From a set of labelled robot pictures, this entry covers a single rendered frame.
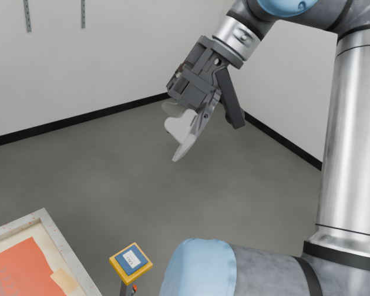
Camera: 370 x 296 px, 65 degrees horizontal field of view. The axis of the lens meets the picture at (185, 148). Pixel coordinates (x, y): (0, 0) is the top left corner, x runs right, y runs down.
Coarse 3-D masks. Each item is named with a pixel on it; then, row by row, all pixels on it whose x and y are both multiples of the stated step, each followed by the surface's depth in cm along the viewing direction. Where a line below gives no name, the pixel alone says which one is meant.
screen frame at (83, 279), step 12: (24, 216) 122; (36, 216) 123; (48, 216) 125; (0, 228) 116; (12, 228) 117; (24, 228) 121; (48, 228) 120; (0, 240) 116; (60, 240) 117; (60, 252) 114; (72, 252) 115; (72, 264) 111; (84, 276) 109; (84, 288) 105; (96, 288) 106
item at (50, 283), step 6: (48, 282) 108; (54, 282) 108; (36, 288) 105; (42, 288) 106; (48, 288) 106; (54, 288) 106; (60, 288) 107; (24, 294) 103; (30, 294) 103; (36, 294) 104; (42, 294) 104; (48, 294) 105; (54, 294) 105; (60, 294) 105
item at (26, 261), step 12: (24, 240) 118; (12, 252) 113; (24, 252) 114; (36, 252) 115; (0, 264) 109; (12, 264) 110; (24, 264) 111; (36, 264) 112; (48, 264) 113; (12, 276) 107; (24, 276) 108; (36, 276) 108; (48, 276) 109; (24, 288) 104
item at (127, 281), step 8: (112, 256) 121; (144, 256) 124; (112, 264) 119; (152, 264) 122; (120, 272) 116; (136, 272) 118; (144, 272) 120; (128, 280) 114; (120, 288) 136; (128, 288) 131
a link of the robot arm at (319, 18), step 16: (256, 0) 39; (272, 0) 35; (288, 0) 34; (304, 0) 34; (320, 0) 36; (336, 0) 36; (256, 16) 44; (272, 16) 40; (288, 16) 37; (304, 16) 38; (320, 16) 37; (336, 16) 37
